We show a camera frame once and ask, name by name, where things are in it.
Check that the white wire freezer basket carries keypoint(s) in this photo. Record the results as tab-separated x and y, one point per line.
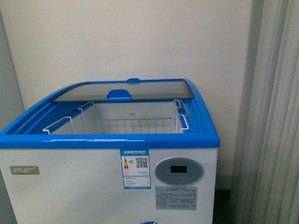
123	118

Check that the white instruction sticker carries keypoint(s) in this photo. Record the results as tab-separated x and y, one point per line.
176	198

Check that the grey oval control panel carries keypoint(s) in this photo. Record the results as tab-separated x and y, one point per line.
179	171

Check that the white pleated curtain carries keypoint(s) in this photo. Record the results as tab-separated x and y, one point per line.
265	182

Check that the white blue chest freezer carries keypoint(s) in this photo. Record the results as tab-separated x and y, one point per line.
80	180

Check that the energy label sticker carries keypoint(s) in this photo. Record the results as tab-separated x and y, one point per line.
135	168

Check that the sliding glass freezer lid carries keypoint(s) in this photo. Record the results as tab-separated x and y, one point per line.
132	89

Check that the silver brand logo plate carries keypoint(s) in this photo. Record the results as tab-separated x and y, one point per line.
24	170

